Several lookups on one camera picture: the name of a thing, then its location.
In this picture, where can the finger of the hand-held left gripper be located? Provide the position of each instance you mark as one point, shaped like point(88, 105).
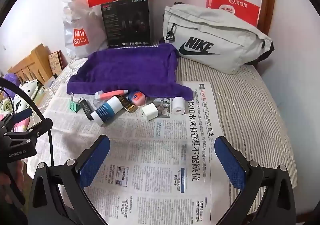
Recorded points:
point(37, 128)
point(22, 115)

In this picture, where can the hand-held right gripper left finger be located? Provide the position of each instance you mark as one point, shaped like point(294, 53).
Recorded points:
point(95, 162)

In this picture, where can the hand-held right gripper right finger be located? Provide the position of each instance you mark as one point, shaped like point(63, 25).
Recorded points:
point(230, 162)

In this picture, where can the green binder clip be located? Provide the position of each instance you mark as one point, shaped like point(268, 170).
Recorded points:
point(74, 107)

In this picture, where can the white charger plug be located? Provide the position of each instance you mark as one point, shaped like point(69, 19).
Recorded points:
point(150, 112)

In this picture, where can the blue and pink small jar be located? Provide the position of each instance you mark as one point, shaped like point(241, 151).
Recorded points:
point(137, 98)

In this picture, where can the white tape roll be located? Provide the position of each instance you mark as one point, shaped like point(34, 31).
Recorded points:
point(178, 103)

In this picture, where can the floral pillow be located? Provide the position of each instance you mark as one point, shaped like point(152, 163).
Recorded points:
point(27, 90)

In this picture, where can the purple plush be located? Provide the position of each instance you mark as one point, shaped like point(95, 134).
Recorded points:
point(12, 78)

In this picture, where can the wooden headboard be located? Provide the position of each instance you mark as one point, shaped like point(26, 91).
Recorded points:
point(32, 64)

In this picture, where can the white and blue bottle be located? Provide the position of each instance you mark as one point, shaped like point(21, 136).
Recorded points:
point(106, 111)

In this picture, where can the newspaper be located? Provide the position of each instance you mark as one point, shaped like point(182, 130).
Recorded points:
point(150, 165)

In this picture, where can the wooden plaque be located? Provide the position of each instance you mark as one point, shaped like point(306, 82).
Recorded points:
point(55, 63)

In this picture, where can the dark gold tube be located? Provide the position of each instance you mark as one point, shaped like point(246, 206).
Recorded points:
point(127, 105)

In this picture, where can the pink toothbrush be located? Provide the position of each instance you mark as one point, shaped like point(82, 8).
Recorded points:
point(112, 94)

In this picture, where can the purple towel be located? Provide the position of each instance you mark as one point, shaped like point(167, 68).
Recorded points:
point(125, 69)

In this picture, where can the white plastic shopping bag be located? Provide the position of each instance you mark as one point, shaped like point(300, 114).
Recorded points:
point(82, 19)

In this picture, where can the grey waist bag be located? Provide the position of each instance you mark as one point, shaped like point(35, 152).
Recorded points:
point(220, 34)

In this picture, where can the black headphone box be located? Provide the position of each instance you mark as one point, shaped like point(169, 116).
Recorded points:
point(125, 22)

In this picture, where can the red and white paper bag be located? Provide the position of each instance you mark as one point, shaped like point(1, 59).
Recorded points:
point(235, 4)

